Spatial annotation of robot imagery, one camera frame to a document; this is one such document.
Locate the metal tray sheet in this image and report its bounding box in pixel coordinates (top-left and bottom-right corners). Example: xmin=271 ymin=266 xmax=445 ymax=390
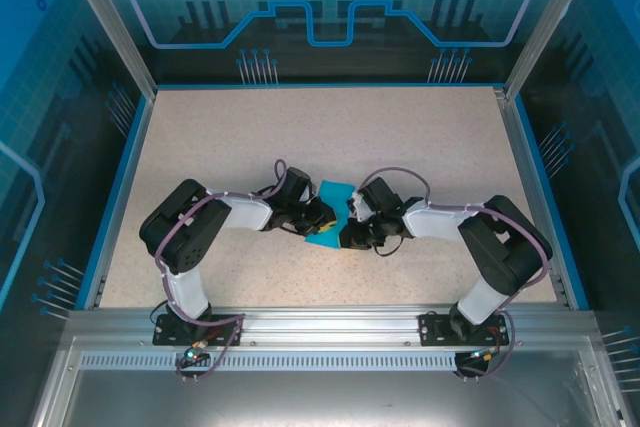
xmin=29 ymin=336 xmax=629 ymax=427

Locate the aluminium mounting beam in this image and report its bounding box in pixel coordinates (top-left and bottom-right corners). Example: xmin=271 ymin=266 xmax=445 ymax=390
xmin=67 ymin=302 xmax=597 ymax=348

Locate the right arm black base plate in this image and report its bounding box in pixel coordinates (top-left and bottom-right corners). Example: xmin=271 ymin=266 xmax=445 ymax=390
xmin=418 ymin=311 xmax=511 ymax=347

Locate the aluminium frame post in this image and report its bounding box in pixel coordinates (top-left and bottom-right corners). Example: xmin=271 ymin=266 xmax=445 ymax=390
xmin=504 ymin=0 xmax=609 ymax=101
xmin=54 ymin=0 xmax=159 ymax=101

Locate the right gripper thin black wire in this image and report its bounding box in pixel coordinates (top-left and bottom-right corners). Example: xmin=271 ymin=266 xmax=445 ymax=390
xmin=372 ymin=234 xmax=408 ymax=259

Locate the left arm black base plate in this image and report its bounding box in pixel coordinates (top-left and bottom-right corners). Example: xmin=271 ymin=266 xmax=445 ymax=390
xmin=152 ymin=314 xmax=245 ymax=347

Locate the side rail with blue trim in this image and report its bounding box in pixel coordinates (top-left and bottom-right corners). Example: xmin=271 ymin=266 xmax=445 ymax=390
xmin=492 ymin=86 xmax=591 ymax=311
xmin=84 ymin=94 xmax=157 ymax=311

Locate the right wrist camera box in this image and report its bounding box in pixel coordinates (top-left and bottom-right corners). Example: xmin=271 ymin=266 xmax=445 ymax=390
xmin=349 ymin=186 xmax=372 ymax=222

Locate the left aluminium frame post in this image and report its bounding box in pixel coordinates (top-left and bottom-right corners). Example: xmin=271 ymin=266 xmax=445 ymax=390
xmin=54 ymin=0 xmax=159 ymax=101

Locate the cable connector with LED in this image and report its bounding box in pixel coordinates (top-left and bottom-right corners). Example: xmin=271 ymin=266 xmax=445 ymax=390
xmin=182 ymin=340 xmax=210 ymax=364
xmin=467 ymin=345 xmax=503 ymax=362

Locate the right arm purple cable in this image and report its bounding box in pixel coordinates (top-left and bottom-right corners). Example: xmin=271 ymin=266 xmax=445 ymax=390
xmin=360 ymin=166 xmax=553 ymax=382

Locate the slotted cable duct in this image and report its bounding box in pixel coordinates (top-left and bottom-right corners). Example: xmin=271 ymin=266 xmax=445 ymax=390
xmin=78 ymin=352 xmax=484 ymax=372

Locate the right aluminium frame post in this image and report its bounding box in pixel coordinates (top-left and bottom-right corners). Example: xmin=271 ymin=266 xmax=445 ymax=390
xmin=504 ymin=0 xmax=609 ymax=101

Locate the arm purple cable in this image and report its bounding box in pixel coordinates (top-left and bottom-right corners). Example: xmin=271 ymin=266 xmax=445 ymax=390
xmin=360 ymin=166 xmax=553 ymax=382
xmin=153 ymin=159 xmax=289 ymax=383

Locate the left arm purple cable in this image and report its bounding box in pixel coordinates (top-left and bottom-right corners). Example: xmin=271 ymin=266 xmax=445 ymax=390
xmin=153 ymin=159 xmax=289 ymax=383

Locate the blue printed side panel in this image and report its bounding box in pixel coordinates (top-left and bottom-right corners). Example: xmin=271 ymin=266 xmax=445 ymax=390
xmin=0 ymin=0 xmax=146 ymax=427
xmin=519 ymin=0 xmax=640 ymax=427

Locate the blue trim strip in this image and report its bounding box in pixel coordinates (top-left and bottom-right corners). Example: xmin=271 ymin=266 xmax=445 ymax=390
xmin=152 ymin=80 xmax=509 ymax=92

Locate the blue square paper sheet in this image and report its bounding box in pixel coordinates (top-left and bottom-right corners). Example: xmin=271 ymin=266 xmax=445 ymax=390
xmin=302 ymin=179 xmax=359 ymax=251

